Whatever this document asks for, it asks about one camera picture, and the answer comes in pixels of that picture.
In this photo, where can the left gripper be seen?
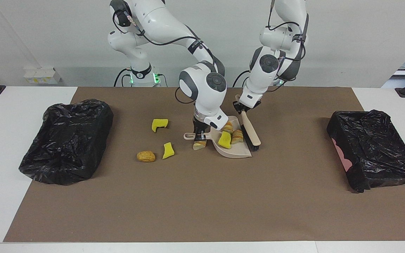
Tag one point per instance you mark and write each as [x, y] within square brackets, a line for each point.
[256, 104]

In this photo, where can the wooden brush with black bristles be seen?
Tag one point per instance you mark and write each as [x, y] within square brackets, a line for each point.
[251, 133]

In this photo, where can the round brown bread roll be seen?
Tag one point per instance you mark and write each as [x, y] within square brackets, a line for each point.
[146, 156]

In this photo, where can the pink bin with black bag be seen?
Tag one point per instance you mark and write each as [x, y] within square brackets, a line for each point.
[374, 151]

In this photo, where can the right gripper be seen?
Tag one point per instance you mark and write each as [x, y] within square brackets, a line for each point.
[198, 125]

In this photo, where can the beige plastic dustpan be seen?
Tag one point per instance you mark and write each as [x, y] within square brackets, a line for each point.
[236, 149]

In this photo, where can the yellow sponge piece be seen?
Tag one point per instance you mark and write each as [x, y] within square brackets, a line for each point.
[224, 140]
[168, 150]
[159, 124]

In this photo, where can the white box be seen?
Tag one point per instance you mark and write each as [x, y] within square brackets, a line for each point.
[42, 75]

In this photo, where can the sliced bread piece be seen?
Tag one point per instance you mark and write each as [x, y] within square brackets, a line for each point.
[227, 127]
[199, 144]
[237, 137]

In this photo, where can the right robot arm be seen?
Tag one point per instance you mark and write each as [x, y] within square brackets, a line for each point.
[202, 82]

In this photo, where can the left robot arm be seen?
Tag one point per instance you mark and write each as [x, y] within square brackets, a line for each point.
[267, 66]

